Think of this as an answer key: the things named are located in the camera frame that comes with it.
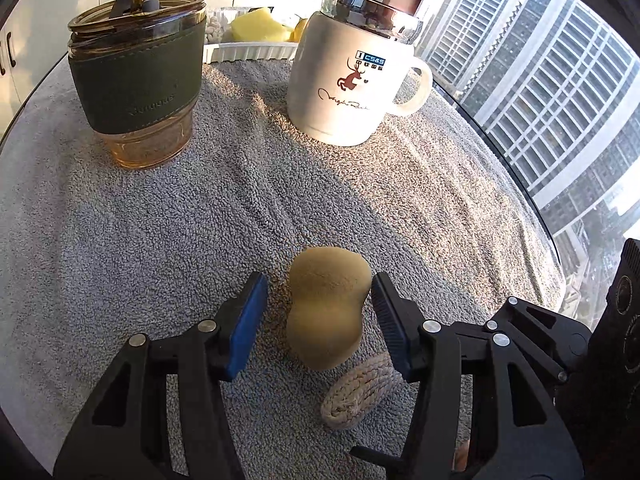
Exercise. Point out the high-rise buildings outside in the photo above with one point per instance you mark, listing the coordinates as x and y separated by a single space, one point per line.
550 85

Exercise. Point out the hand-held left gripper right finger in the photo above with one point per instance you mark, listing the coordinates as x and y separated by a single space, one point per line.
392 325

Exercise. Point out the grey terry towel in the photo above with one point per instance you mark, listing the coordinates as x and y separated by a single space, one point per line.
200 220

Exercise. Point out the white ribbed plastic tray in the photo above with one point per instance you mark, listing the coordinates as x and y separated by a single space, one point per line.
250 51

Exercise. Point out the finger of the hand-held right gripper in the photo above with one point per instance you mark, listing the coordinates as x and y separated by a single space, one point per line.
385 455
567 347

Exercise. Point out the white mug with metal lid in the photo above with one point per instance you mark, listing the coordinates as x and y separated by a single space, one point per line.
340 100

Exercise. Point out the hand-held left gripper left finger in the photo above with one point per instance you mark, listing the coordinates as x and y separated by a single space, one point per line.
245 330

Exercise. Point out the yellow block sponge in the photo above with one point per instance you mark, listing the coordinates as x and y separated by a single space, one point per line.
255 27

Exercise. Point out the amber glass tumbler green sleeve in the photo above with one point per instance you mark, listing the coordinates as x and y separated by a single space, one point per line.
135 85

